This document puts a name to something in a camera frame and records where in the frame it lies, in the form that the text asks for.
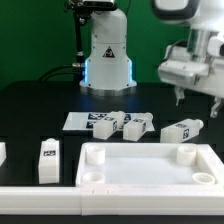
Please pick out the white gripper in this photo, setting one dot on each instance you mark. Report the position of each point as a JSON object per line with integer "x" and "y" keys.
{"x": 179, "y": 70}

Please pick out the white desk tabletop panel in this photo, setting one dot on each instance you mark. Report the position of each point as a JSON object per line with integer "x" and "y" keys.
{"x": 145, "y": 164}

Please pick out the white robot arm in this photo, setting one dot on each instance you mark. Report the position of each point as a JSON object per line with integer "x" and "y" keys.
{"x": 108, "y": 68}

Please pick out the white marker tag sheet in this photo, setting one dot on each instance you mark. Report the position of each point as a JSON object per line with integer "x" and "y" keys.
{"x": 83, "y": 121}

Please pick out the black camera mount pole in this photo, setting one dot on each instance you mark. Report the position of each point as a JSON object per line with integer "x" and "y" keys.
{"x": 82, "y": 10}

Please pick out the white front barrier rail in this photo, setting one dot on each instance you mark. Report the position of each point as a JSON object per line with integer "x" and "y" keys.
{"x": 195, "y": 200}

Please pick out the white barrier rail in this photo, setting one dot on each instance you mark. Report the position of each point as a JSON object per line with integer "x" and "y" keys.
{"x": 195, "y": 200}
{"x": 2, "y": 152}

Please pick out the white left barrier rail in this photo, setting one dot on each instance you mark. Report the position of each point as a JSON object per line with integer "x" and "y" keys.
{"x": 2, "y": 152}

